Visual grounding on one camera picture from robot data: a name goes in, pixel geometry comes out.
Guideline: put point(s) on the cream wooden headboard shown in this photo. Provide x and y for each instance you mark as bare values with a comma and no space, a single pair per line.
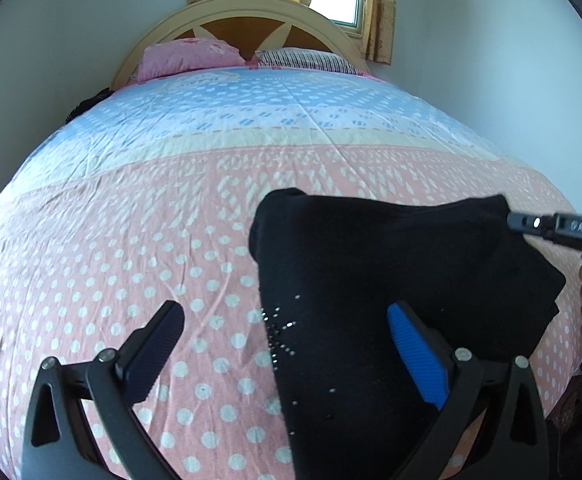
241,15

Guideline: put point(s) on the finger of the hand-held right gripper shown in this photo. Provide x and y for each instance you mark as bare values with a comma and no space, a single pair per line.
528,223

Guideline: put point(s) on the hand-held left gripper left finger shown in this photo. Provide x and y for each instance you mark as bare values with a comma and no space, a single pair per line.
156,350

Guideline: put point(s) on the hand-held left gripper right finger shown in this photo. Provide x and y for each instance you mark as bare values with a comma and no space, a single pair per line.
418,355

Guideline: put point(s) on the person's dark clothing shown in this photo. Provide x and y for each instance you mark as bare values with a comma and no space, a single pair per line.
581,435

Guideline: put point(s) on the striped pillow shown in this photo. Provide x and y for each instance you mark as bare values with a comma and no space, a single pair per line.
306,58

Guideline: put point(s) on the black pants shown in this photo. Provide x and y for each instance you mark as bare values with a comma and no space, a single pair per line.
371,270

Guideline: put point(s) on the black bag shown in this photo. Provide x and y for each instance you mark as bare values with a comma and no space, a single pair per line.
88,105

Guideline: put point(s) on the pink blue dotted quilt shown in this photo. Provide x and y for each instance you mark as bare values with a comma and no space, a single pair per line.
146,210

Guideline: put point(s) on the pink pillow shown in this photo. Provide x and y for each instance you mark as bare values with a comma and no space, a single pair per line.
186,57

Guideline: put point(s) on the narrow yellow curtain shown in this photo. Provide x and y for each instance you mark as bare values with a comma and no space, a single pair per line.
378,10

